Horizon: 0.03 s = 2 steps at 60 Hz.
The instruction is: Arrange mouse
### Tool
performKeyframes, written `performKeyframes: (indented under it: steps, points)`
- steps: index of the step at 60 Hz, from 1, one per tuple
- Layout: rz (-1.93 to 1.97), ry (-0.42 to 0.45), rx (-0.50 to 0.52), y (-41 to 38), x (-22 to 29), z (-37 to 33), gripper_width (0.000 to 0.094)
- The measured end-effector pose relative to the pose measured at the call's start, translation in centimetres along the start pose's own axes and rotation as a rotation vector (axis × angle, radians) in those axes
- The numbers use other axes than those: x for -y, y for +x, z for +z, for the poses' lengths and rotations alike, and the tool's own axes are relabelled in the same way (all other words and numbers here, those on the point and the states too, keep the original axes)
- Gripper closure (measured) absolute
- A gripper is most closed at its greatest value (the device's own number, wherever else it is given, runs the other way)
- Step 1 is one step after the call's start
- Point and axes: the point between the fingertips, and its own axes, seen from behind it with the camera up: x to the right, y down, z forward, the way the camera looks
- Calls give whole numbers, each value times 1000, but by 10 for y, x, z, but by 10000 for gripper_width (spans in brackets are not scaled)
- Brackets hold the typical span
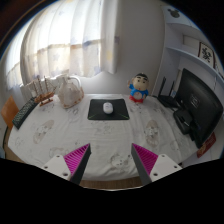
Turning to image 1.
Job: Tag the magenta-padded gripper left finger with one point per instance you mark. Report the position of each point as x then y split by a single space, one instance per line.
56 165

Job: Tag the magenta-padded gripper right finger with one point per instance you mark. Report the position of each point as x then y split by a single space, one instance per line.
163 166

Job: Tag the white cartoon-print computer mouse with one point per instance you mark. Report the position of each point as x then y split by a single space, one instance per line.
108 108

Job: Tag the black green-lined mouse pad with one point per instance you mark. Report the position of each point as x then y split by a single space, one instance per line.
96 111

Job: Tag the red flat packet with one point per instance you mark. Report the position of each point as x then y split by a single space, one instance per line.
206 145

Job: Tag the black box device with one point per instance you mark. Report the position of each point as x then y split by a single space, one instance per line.
182 121

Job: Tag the white printed tablecloth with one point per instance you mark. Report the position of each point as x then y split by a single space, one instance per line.
106 140

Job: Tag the black keyboard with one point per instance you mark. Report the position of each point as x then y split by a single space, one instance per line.
24 112

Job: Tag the black router with antennas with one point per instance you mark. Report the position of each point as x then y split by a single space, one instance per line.
166 100

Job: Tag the wooden model sailing ship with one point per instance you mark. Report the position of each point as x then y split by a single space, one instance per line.
45 96

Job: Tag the large white conch shell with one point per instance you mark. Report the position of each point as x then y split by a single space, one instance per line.
70 95

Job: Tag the orange wooden chair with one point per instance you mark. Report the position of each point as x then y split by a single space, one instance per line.
9 111

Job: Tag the black monitor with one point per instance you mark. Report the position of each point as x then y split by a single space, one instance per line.
200 103

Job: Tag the cartoon boy figurine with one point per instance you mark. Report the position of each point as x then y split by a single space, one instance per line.
138 88

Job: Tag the white radiator pipe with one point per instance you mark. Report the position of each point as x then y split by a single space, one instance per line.
78 80

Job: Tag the white star-print curtain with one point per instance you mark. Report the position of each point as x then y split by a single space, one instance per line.
66 40

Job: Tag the white wall shelf unit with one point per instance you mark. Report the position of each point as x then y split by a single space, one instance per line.
186 43

